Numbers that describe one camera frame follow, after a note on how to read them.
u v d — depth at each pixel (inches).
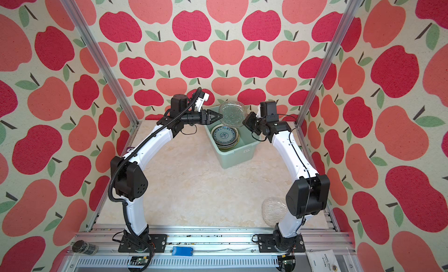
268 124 24.2
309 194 18.1
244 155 35.7
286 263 28.7
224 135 42.8
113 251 28.7
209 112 28.3
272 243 29.0
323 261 27.1
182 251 27.5
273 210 33.0
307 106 44.2
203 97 28.7
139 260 28.3
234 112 33.9
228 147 41.4
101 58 34.8
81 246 25.6
